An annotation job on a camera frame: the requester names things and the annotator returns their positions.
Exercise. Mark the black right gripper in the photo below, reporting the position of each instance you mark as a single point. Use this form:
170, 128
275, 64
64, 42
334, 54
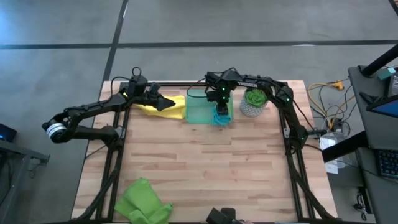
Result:
222, 99

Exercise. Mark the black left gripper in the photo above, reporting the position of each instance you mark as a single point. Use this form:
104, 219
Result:
150, 99

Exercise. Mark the teal microfiber towel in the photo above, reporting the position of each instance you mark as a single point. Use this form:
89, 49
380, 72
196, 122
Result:
222, 120

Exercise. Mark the yellow microfiber towel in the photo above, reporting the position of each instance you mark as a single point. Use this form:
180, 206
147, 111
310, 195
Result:
174, 113

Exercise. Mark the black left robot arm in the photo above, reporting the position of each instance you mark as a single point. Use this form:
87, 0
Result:
93, 107

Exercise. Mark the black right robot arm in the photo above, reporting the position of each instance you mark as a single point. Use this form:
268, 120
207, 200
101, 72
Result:
289, 105

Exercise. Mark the bright green microfiber towel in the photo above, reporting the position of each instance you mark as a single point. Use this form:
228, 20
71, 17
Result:
140, 199

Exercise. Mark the succulent in triangle-patterned pot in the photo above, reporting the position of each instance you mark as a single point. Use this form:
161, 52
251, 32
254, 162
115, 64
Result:
255, 99

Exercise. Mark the white plastic box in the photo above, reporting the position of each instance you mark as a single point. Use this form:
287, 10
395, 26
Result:
329, 141

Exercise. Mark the small white carton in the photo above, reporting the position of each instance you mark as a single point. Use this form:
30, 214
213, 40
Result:
332, 168

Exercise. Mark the black square beam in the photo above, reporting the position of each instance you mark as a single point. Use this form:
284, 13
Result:
345, 146

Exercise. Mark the grey desk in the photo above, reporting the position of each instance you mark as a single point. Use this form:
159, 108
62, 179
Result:
370, 130

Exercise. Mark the grey metal cart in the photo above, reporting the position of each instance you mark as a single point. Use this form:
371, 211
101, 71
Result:
18, 150

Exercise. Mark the black device with blue light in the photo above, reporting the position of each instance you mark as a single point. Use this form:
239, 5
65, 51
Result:
6, 133

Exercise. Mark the black round pole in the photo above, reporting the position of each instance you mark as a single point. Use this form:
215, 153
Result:
381, 60

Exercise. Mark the monitor with blue screen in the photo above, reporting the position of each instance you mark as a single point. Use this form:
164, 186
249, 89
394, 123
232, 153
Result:
388, 109

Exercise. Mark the small teal box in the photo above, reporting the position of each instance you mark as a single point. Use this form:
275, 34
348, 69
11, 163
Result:
386, 73

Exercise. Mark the backlit black keyboard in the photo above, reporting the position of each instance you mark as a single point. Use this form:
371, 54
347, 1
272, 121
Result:
388, 163

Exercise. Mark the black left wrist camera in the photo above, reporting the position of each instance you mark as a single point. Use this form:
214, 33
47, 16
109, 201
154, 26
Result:
154, 88

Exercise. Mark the black aluminium table frame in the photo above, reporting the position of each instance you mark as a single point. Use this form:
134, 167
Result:
180, 84

